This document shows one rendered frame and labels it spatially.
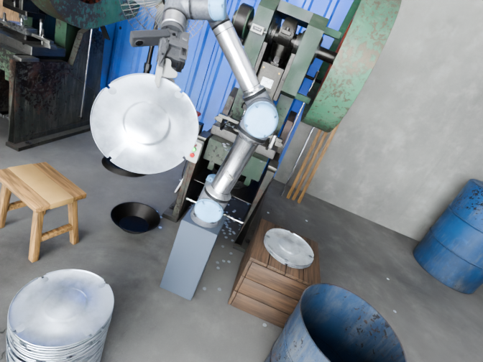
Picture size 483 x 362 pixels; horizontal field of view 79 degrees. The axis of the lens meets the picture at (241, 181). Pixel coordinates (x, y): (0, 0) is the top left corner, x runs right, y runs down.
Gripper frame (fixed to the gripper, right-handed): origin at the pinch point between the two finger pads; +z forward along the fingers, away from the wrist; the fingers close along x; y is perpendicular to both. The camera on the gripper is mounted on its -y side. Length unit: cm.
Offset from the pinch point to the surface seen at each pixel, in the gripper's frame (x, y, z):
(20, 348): 32, -21, 76
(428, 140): 91, 263, -85
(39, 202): 75, -35, 28
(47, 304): 37, -18, 64
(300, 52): 38, 75, -70
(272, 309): 67, 81, 69
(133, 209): 128, 7, 17
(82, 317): 34, -7, 68
